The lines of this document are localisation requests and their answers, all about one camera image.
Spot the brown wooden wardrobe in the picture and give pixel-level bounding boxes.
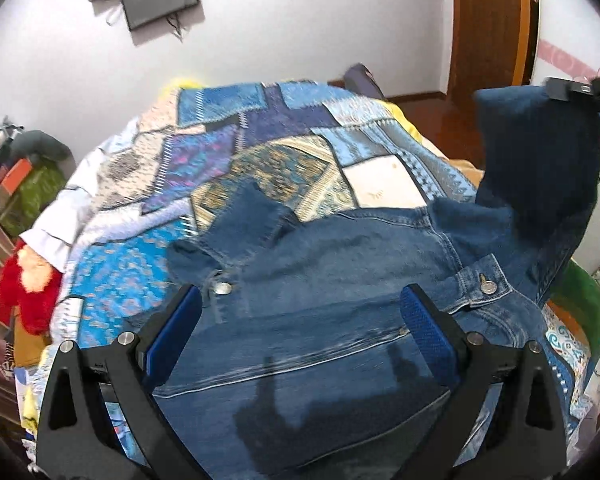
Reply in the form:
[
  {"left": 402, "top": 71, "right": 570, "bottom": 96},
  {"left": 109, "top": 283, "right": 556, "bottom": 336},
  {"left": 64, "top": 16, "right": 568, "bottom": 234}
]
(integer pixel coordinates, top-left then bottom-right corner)
[{"left": 450, "top": 0, "right": 540, "bottom": 102}]

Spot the white bed sheet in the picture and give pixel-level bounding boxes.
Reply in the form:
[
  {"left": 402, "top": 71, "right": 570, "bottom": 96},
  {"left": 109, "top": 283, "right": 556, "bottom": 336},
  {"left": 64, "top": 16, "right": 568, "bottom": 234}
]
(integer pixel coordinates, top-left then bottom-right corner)
[{"left": 19, "top": 114, "right": 143, "bottom": 272}]

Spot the brown cardboard box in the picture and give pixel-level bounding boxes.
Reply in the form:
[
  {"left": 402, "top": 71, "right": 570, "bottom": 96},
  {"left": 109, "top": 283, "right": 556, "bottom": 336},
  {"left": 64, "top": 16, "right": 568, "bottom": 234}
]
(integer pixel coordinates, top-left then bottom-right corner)
[{"left": 0, "top": 305, "right": 52, "bottom": 376}]

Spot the grey cushion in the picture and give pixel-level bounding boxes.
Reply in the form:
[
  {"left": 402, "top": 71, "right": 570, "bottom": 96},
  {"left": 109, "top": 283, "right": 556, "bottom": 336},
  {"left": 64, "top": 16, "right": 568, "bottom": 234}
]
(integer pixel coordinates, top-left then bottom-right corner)
[{"left": 14, "top": 130, "right": 74, "bottom": 167}]

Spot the yellow cloth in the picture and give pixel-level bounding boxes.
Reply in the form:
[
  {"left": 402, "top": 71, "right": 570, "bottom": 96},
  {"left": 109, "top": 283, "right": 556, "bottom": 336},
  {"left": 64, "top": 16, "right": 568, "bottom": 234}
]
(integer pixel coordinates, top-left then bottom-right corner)
[{"left": 394, "top": 104, "right": 425, "bottom": 145}]

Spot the blue denim jacket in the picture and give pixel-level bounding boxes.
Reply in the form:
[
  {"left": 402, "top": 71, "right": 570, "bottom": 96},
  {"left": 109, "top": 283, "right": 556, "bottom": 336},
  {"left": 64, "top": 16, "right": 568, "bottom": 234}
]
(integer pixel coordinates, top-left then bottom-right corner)
[{"left": 167, "top": 85, "right": 600, "bottom": 478}]

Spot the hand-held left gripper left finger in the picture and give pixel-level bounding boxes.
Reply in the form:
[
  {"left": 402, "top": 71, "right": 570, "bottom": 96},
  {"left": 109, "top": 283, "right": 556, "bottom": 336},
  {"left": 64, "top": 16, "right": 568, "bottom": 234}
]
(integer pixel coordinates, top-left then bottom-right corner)
[{"left": 36, "top": 285, "right": 208, "bottom": 480}]

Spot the blue patchwork blanket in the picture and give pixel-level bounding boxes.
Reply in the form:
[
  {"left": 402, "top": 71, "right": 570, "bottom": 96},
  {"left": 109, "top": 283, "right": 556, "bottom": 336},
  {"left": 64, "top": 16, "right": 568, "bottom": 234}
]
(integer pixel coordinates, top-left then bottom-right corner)
[{"left": 30, "top": 80, "right": 596, "bottom": 461}]

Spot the red plush toy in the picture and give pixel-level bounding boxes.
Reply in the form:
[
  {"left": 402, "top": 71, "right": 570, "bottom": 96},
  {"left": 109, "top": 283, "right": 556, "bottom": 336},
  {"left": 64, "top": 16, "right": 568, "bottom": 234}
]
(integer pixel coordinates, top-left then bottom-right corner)
[{"left": 0, "top": 239, "right": 65, "bottom": 337}]

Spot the yellow pillow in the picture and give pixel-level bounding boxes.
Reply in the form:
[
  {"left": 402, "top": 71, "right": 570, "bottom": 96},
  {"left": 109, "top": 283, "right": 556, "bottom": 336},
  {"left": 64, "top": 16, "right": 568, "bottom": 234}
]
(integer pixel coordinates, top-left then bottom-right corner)
[{"left": 164, "top": 77, "right": 207, "bottom": 99}]

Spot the orange box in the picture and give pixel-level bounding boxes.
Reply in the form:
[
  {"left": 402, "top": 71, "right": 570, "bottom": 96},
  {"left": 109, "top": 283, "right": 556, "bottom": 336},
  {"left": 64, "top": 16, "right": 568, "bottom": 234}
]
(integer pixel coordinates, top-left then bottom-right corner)
[{"left": 0, "top": 157, "right": 35, "bottom": 197}]

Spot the black monitor cable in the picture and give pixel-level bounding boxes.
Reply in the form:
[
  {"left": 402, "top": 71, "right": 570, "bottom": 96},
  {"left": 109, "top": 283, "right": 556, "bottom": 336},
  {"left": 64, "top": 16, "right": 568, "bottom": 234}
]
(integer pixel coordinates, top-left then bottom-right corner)
[{"left": 166, "top": 14, "right": 187, "bottom": 42}]

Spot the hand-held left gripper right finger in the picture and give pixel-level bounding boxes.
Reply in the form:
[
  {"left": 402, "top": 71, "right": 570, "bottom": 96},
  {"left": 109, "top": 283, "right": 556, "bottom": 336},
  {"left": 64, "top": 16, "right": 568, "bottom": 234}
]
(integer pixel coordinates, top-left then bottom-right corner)
[{"left": 400, "top": 284, "right": 568, "bottom": 480}]

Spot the dark blue bag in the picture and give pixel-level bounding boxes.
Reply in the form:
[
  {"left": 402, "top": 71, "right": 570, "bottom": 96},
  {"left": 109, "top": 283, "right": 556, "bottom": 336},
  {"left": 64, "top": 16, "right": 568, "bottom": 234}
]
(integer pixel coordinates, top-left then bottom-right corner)
[{"left": 344, "top": 63, "right": 385, "bottom": 100}]

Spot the green box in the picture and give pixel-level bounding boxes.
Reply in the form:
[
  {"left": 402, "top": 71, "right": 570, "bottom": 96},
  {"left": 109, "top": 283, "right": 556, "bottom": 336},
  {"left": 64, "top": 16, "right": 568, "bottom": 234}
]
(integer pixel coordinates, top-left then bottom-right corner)
[{"left": 0, "top": 157, "right": 67, "bottom": 239}]

